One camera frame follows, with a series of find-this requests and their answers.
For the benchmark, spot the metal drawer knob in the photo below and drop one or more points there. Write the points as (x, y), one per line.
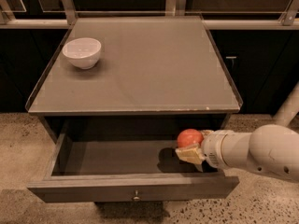
(136, 197)

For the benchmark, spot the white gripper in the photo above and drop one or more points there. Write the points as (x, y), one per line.
(212, 148)

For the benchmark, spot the white ceramic bowl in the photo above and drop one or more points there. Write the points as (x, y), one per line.
(83, 52)

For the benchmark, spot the dark grey drawer cabinet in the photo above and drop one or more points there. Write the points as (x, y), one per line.
(148, 66)

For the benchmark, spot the red apple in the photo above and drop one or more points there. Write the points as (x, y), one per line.
(189, 137)

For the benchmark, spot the metal railing frame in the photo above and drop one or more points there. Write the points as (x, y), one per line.
(285, 11)

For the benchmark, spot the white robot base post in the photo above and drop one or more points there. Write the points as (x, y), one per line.
(289, 109)

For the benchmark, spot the open top drawer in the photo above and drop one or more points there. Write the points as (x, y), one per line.
(110, 171)

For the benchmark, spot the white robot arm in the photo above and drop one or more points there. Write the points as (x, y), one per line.
(271, 150)

